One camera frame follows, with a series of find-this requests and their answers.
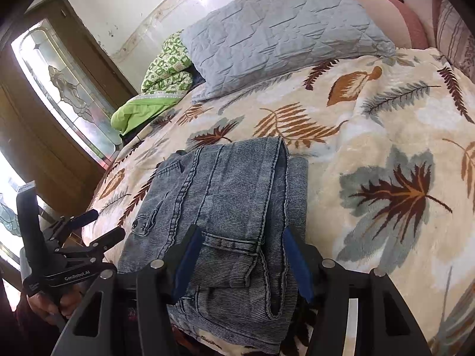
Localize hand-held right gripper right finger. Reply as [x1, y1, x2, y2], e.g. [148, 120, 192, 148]
[283, 224, 433, 356]

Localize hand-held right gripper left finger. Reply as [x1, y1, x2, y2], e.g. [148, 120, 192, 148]
[50, 223, 204, 356]

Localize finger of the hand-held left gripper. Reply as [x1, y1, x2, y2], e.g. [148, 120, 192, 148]
[50, 209, 100, 239]
[56, 227, 127, 259]

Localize grey washed denim pants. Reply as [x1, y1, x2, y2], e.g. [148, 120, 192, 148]
[117, 136, 309, 355]

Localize person's left forearm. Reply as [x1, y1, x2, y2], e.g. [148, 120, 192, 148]
[13, 300, 67, 356]

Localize person's left hand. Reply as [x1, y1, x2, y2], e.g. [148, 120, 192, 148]
[26, 285, 84, 324]

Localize wooden door with stained glass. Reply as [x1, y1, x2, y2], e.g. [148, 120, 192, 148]
[0, 0, 140, 231]

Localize leaf print blanket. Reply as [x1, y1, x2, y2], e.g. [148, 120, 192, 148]
[87, 46, 475, 356]

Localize green patterned quilt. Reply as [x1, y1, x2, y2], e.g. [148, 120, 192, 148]
[110, 31, 195, 132]

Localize grey quilted pillow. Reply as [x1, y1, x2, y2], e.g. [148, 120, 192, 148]
[179, 0, 397, 104]

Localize pink bolster cushion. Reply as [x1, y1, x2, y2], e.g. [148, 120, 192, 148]
[354, 0, 429, 50]

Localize striped floral cushion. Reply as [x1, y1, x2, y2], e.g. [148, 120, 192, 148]
[434, 0, 475, 82]

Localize pink sofa backrest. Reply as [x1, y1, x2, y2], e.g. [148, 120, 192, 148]
[399, 0, 446, 45]

